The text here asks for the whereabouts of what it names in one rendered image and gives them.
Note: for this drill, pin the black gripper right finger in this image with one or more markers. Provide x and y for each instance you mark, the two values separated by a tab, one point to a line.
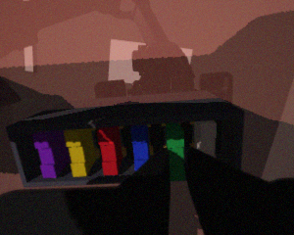
229	201

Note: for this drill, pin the blue fuse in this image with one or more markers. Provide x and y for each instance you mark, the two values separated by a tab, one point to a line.
140	143

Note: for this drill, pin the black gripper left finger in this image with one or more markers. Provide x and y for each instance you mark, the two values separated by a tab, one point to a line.
138	206

